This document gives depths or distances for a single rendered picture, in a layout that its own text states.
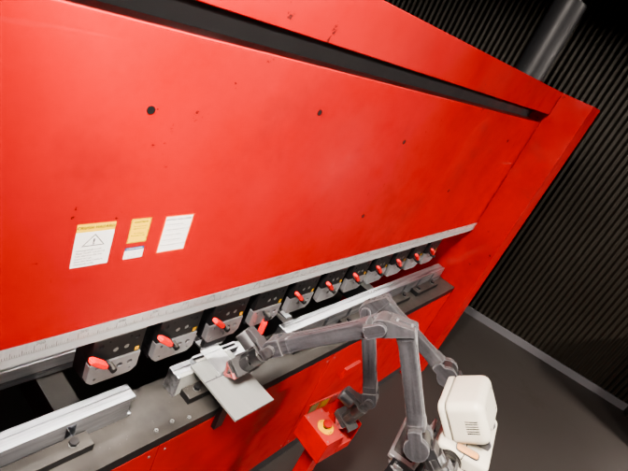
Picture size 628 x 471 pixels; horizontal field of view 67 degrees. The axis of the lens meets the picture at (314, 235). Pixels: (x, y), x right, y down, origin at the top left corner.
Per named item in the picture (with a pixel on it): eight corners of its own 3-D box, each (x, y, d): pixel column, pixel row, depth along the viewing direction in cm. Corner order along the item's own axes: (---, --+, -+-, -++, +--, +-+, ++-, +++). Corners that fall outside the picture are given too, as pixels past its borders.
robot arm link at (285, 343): (388, 338, 137) (395, 324, 146) (382, 321, 136) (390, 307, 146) (263, 362, 153) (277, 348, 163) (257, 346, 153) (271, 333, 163)
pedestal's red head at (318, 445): (316, 463, 194) (333, 435, 186) (292, 433, 203) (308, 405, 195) (348, 446, 208) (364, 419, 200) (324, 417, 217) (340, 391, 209)
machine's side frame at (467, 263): (409, 381, 372) (593, 107, 273) (333, 312, 412) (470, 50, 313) (423, 370, 391) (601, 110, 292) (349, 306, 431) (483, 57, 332)
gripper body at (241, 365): (227, 361, 162) (239, 353, 158) (249, 351, 170) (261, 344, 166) (235, 378, 161) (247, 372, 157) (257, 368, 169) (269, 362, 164)
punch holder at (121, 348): (84, 387, 129) (94, 344, 122) (70, 365, 133) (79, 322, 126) (135, 369, 140) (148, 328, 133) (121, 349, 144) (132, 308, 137)
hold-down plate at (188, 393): (187, 405, 168) (190, 399, 167) (178, 393, 170) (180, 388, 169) (249, 376, 191) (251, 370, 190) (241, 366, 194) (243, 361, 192)
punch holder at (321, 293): (314, 303, 206) (329, 273, 199) (301, 291, 210) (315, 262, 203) (335, 295, 217) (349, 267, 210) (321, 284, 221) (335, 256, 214)
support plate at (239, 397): (235, 422, 155) (235, 420, 155) (190, 366, 168) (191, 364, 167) (273, 401, 169) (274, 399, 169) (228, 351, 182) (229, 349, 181)
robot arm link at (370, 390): (372, 308, 181) (377, 300, 191) (357, 307, 183) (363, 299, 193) (375, 412, 188) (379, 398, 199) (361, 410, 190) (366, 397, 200)
